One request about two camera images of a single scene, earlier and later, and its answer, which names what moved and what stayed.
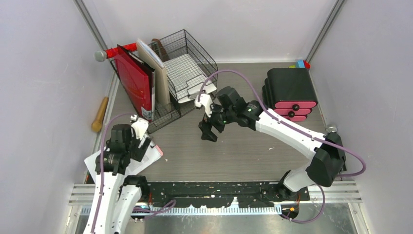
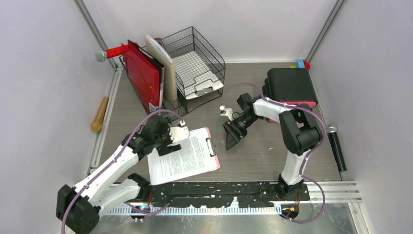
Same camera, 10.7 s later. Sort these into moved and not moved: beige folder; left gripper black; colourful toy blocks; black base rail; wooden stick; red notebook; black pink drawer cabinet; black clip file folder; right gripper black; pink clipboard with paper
Moved: black clip file folder; right gripper black; red notebook; left gripper black; beige folder; pink clipboard with paper
Not moved: wooden stick; black pink drawer cabinet; colourful toy blocks; black base rail
